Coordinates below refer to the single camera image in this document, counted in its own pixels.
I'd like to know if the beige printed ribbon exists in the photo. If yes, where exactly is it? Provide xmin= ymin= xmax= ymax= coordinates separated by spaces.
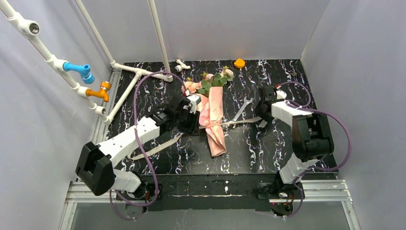
xmin=126 ymin=116 xmax=262 ymax=160

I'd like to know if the fake pink rose stem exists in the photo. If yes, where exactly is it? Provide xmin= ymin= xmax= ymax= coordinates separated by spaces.
xmin=181 ymin=77 xmax=202 ymax=93

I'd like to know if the pink wrapping paper sheet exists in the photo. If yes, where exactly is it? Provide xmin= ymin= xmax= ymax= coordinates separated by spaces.
xmin=198 ymin=87 xmax=226 ymax=157

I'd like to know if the fake white rose stem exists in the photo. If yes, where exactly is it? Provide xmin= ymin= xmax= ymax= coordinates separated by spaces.
xmin=197 ymin=72 xmax=214 ymax=96

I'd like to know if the fake cream rose stem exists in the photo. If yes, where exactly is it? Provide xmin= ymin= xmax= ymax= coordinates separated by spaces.
xmin=212 ymin=66 xmax=235 ymax=87

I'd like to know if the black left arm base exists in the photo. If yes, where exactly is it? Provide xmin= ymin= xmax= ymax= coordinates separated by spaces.
xmin=119 ymin=182 xmax=156 ymax=203

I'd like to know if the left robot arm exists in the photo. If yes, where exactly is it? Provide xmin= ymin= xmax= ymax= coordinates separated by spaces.
xmin=75 ymin=94 xmax=201 ymax=196

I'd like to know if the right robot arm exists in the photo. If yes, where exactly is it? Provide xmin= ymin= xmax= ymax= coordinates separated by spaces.
xmin=255 ymin=86 xmax=334 ymax=186

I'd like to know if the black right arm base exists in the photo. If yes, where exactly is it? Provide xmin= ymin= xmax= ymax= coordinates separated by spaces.
xmin=253 ymin=172 xmax=305 ymax=217

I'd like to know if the metal wrench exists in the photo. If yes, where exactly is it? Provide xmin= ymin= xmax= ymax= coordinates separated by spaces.
xmin=231 ymin=97 xmax=253 ymax=122

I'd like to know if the small orange object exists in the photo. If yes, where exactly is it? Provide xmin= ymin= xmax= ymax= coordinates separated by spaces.
xmin=234 ymin=58 xmax=246 ymax=69

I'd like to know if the small white pipe fitting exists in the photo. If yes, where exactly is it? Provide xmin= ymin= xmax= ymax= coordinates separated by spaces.
xmin=175 ymin=59 xmax=191 ymax=72

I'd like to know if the brass orange tap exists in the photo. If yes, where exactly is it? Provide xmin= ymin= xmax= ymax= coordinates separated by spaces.
xmin=85 ymin=81 xmax=111 ymax=103

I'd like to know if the blue plastic tap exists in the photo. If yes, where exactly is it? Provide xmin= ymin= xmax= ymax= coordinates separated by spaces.
xmin=62 ymin=62 xmax=95 ymax=84

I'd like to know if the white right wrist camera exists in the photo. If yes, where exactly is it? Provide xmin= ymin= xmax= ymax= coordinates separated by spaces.
xmin=276 ymin=90 xmax=287 ymax=100

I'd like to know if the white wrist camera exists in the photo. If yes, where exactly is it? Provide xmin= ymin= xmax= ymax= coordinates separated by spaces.
xmin=187 ymin=94 xmax=201 ymax=114
xmin=276 ymin=90 xmax=287 ymax=100

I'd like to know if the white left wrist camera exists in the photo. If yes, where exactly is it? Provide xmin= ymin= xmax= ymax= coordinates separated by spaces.
xmin=187 ymin=94 xmax=201 ymax=114

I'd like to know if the aluminium rail frame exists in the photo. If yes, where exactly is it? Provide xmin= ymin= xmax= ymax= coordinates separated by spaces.
xmin=59 ymin=70 xmax=361 ymax=230

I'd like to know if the white PVC pipe frame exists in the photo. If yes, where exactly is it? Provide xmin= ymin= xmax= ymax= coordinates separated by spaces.
xmin=0 ymin=0 xmax=174 ymax=126

